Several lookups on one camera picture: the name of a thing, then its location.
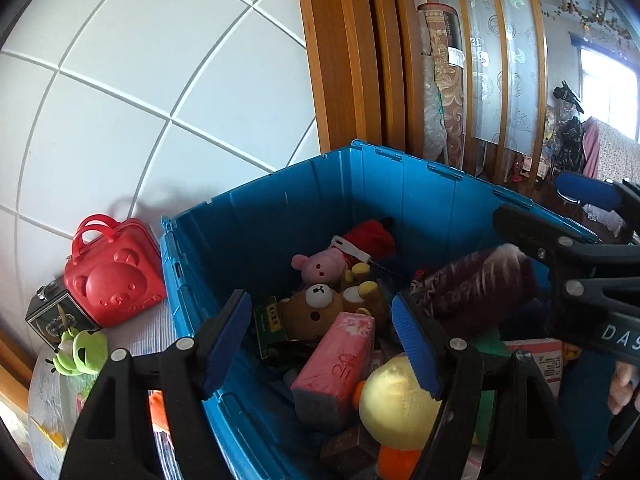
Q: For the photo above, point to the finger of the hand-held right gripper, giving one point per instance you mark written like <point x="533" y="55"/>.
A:
<point x="585" y="190"/>
<point x="530" y="235"/>

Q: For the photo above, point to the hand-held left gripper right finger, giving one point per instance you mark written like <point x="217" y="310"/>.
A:
<point x="417" y="350"/>

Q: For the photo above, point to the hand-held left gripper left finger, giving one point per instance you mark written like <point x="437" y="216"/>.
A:
<point x="225" y="350"/>

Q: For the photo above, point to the maroon cloth pouch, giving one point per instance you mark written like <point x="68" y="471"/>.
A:
<point x="475" y="280"/>

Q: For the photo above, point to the pink tissue pack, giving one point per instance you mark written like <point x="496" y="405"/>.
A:
<point x="335" y="365"/>

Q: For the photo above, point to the pink pig plush orange dress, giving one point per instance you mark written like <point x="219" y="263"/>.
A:
<point x="157" y="410"/>

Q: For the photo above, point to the brown teddy bear plush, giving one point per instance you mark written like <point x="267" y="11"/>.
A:
<point x="310" y="310"/>

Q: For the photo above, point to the blue bottle brush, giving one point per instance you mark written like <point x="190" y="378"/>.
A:
<point x="350" y="249"/>

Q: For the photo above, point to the blue plastic crate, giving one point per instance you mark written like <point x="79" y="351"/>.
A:
<point x="260" y="220"/>

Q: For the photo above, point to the round desktop with striped cloth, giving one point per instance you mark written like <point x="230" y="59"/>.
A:
<point x="140" y="332"/>

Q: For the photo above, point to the person's right hand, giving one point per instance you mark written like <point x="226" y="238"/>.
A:
<point x="625" y="385"/>

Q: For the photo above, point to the floral hanging cloth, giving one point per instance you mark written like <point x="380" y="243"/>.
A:
<point x="617" y="155"/>

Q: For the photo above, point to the green packet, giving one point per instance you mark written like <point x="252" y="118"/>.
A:
<point x="270" y="325"/>

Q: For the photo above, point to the yellow duck plush toy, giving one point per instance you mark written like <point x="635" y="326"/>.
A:
<point x="395" y="405"/>

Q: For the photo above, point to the black hanging bag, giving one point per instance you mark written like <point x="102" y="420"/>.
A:
<point x="567" y="130"/>

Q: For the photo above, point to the pink and white box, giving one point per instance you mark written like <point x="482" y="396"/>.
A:
<point x="540" y="365"/>

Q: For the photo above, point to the green fabric item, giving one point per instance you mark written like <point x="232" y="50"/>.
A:
<point x="492" y="360"/>

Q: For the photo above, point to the bright window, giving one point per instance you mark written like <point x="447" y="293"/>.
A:
<point x="610" y="90"/>

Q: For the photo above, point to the red plush toy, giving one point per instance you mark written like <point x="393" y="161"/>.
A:
<point x="370" y="237"/>

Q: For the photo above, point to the dark brown box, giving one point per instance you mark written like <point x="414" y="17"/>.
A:
<point x="350" y="452"/>

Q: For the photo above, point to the pink bear plush toy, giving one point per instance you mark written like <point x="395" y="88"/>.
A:
<point x="320" y="267"/>

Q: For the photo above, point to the red bear-face carry case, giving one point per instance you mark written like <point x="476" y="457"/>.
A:
<point x="120" y="280"/>

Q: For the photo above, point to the patterned frosted glass door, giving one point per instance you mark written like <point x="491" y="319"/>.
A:
<point x="500" y="60"/>

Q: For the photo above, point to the rolled patterned carpet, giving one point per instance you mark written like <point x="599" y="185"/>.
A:
<point x="445" y="85"/>

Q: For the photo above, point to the black box with metal clasp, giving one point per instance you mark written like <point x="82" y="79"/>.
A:
<point x="50" y="320"/>

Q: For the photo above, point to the curved wooden door frame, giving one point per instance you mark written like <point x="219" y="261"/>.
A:
<point x="12" y="365"/>

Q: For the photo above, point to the wooden sliding door frame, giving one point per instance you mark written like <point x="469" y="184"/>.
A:
<point x="340" y="60"/>

